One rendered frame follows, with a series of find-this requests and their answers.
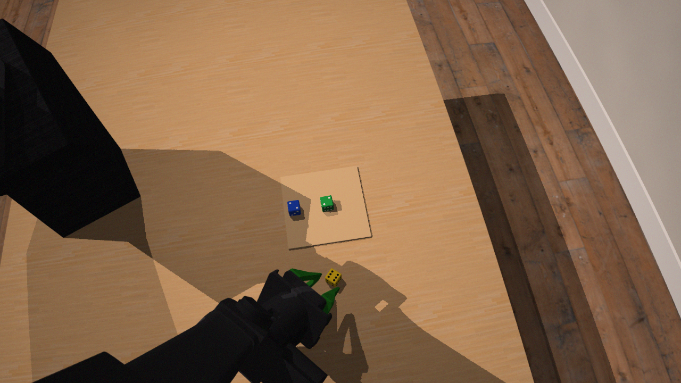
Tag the dark green die with grey pips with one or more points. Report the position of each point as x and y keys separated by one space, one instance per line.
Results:
x=327 y=203

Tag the blue die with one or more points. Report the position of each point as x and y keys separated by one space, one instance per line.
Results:
x=294 y=208

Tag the yellow die with black pips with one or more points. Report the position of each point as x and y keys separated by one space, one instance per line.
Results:
x=333 y=277

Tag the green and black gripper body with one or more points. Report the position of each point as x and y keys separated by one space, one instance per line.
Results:
x=294 y=305

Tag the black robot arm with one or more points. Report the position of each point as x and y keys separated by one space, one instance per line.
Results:
x=237 y=336

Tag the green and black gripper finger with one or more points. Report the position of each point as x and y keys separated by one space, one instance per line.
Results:
x=330 y=297
x=313 y=277

